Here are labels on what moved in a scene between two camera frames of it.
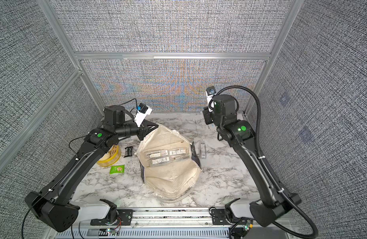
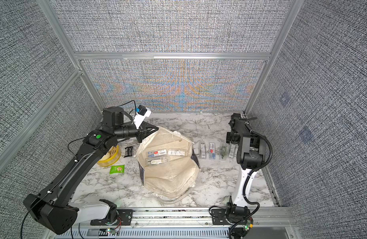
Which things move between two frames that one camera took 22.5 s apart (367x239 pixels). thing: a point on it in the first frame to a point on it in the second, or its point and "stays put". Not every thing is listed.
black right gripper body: x=213 y=118 to x=233 y=137
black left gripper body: x=142 y=128 stays put
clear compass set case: x=203 y=150 stays put
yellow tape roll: x=112 y=159 stays put
